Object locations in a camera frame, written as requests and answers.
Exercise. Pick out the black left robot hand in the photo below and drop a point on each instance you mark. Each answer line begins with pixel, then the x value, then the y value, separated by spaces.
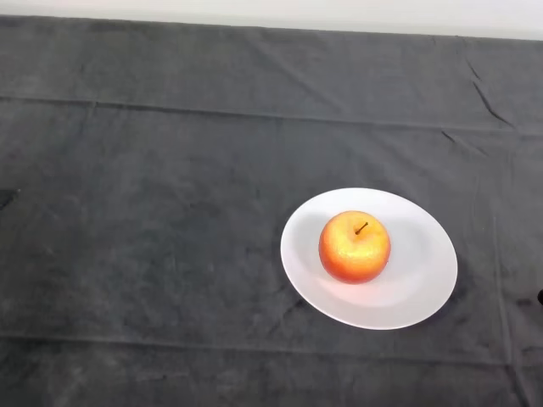
pixel 6 197

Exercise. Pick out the white round plate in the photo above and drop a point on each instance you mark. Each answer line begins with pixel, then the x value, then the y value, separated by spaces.
pixel 415 280

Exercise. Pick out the black cloth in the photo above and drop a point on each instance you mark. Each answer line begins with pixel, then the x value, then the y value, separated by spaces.
pixel 169 127

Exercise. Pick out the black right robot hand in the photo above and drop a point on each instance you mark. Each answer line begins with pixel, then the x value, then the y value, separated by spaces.
pixel 541 297

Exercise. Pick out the red yellow apple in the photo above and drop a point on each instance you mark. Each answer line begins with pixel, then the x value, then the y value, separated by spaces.
pixel 354 250

